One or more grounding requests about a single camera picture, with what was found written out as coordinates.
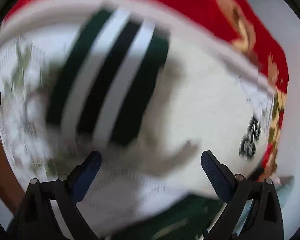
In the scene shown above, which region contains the green white varsity jacket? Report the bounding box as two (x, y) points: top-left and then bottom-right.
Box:
(43, 4), (274, 239)

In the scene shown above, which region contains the red floral blanket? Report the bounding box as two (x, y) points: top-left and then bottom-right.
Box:
(5, 0), (289, 181)

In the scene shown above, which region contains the white diamond pattern mat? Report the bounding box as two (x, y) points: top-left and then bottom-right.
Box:
(0, 0), (276, 238)

